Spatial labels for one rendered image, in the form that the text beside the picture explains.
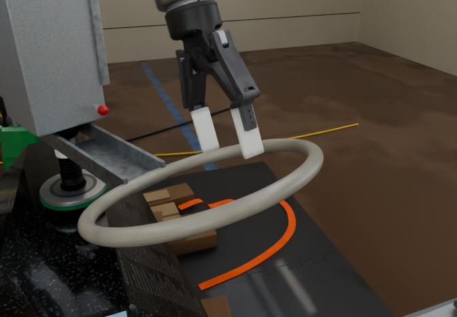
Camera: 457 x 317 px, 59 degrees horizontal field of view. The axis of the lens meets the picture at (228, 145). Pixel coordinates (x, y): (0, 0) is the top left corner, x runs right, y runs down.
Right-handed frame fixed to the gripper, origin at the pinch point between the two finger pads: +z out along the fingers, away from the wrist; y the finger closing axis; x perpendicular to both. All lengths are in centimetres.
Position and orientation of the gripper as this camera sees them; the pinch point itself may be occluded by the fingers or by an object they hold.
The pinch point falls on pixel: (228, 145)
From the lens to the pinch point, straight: 59.2
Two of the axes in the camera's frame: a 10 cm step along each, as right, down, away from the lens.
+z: 2.6, 9.5, 1.8
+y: -4.6, -0.4, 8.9
